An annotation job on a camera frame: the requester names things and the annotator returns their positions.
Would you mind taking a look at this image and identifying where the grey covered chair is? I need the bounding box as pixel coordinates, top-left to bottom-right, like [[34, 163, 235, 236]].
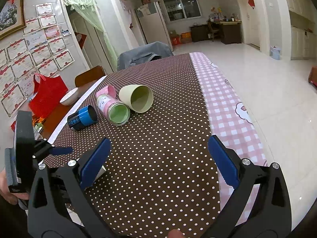
[[117, 41, 174, 70]]

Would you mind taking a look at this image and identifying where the brown wooden chair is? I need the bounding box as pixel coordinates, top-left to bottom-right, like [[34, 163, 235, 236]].
[[75, 66, 106, 88]]

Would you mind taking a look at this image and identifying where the window with dark frame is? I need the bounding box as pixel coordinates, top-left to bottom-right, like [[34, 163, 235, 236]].
[[163, 0, 201, 22]]

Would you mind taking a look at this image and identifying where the pink green cylinder container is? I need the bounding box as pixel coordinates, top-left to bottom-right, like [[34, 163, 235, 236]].
[[97, 94, 130, 126]]

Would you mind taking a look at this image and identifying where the blue black can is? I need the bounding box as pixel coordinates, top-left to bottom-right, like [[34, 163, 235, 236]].
[[67, 105, 97, 131]]

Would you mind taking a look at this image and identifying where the brown polka dot tablecloth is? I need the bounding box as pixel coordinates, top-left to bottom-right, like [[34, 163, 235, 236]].
[[45, 54, 220, 237]]

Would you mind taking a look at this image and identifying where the red felt bag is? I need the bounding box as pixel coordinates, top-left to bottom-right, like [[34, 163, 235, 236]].
[[29, 74, 68, 118]]

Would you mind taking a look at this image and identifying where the pink checkered tablecloth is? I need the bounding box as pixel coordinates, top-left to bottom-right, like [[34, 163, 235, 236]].
[[189, 52, 269, 226]]

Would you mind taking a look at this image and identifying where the person's left hand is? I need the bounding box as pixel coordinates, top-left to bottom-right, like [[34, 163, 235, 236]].
[[0, 169, 30, 205]]

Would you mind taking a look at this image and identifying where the pale green cup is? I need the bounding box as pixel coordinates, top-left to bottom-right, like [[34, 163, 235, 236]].
[[119, 84, 154, 113]]

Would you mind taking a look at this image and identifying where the framed blossom painting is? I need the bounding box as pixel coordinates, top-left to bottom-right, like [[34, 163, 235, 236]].
[[0, 0, 26, 39]]

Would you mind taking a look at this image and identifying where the desk chair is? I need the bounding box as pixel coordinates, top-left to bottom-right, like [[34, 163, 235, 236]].
[[207, 21, 220, 42]]

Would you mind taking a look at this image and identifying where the person's right hand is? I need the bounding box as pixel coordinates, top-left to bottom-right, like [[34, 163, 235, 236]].
[[167, 229, 185, 238]]

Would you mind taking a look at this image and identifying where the red gift box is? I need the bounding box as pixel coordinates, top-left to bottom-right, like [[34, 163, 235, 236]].
[[170, 35, 182, 46]]

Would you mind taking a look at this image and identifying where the light blue trash bin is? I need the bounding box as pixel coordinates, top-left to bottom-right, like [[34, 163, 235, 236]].
[[270, 46, 281, 60]]

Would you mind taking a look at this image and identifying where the white cabinet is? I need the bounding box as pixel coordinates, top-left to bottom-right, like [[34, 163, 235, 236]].
[[286, 0, 316, 60]]

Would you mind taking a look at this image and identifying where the small pink cup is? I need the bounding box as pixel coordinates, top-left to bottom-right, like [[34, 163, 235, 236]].
[[96, 85, 116, 98]]

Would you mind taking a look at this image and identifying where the white bowl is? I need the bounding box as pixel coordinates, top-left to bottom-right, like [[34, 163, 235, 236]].
[[60, 88, 78, 106]]

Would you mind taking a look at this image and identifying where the award certificate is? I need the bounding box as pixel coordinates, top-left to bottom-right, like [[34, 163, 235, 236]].
[[1, 84, 26, 117], [30, 44, 52, 66], [7, 39, 28, 60], [35, 3, 53, 16], [38, 13, 57, 28], [48, 36, 66, 55], [54, 49, 75, 70], [38, 58, 59, 77], [11, 53, 35, 79]]

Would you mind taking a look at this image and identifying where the dark wooden desk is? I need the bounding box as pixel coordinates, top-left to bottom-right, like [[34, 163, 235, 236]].
[[190, 20, 242, 45]]

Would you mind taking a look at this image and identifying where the green door curtain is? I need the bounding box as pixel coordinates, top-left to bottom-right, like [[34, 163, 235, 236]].
[[63, 0, 118, 71]]

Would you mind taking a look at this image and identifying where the white refrigerator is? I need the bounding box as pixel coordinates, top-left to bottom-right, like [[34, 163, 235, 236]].
[[135, 2, 174, 52]]

